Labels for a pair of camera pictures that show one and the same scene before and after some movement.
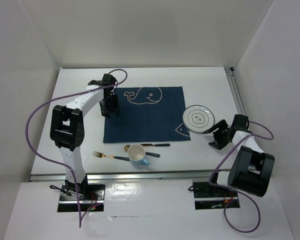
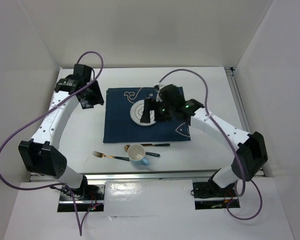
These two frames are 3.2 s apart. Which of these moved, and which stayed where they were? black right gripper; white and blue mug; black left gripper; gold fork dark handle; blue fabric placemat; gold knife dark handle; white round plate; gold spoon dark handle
Moved: black right gripper; white round plate; black left gripper
Stayed: white and blue mug; gold spoon dark handle; gold fork dark handle; gold knife dark handle; blue fabric placemat
